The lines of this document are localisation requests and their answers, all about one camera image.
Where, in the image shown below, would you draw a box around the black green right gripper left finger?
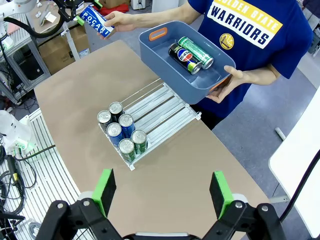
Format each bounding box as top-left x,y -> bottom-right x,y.
34,168 -> 124,240

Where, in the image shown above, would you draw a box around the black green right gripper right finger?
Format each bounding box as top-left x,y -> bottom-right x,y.
201,171 -> 288,240

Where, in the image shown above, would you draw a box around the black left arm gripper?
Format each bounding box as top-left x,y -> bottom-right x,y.
51,0 -> 104,26

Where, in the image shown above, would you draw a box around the blue Pocari Sweat can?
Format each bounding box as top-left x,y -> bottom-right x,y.
79,5 -> 117,39
106,122 -> 125,148
118,113 -> 136,139

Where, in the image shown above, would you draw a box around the grey-blue plastic bin orange handles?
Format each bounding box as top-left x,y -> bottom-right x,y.
138,20 -> 237,105

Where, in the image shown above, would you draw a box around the green soda can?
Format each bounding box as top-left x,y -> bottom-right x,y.
118,138 -> 137,163
130,129 -> 148,155
177,36 -> 215,70

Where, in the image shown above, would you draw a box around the person's left forearm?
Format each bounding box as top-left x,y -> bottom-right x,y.
241,62 -> 282,88

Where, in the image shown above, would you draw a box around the person's right forearm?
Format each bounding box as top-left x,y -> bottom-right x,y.
134,2 -> 205,29

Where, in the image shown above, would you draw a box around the person's right hand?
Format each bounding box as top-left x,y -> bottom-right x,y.
96,11 -> 141,40

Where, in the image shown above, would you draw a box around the person's left hand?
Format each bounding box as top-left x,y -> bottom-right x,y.
206,65 -> 251,104

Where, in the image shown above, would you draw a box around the red cloth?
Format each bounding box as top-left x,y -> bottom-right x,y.
98,6 -> 131,17

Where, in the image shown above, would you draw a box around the wooden top desk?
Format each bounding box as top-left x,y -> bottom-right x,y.
26,0 -> 88,35

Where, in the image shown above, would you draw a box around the brown cardboard box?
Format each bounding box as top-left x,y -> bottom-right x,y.
38,24 -> 91,76

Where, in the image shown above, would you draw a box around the black computer case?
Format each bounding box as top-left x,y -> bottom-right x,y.
13,48 -> 45,81

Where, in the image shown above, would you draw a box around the white side table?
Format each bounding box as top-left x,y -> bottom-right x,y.
268,87 -> 320,238

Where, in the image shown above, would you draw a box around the white table foot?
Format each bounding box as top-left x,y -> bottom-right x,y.
274,126 -> 287,141

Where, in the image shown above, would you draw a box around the black handheld device yellow label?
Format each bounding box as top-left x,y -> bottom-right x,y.
6,154 -> 26,198

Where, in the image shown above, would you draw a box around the person in blue Warriors shirt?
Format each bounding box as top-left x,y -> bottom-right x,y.
187,0 -> 315,131

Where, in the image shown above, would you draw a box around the white desk leg post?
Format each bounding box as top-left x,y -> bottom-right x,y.
61,22 -> 81,61

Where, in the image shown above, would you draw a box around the slotted aluminium base plate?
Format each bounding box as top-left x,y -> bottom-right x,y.
0,107 -> 96,240

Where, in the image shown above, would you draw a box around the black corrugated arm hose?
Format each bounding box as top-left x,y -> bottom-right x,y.
3,0 -> 66,40

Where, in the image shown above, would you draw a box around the thin black cable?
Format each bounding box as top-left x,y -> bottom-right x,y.
18,144 -> 56,161

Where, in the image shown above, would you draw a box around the thick black wrist cable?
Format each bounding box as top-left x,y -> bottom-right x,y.
278,149 -> 320,223

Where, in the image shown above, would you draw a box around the aluminium frame rack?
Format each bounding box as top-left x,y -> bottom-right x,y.
0,13 -> 52,106

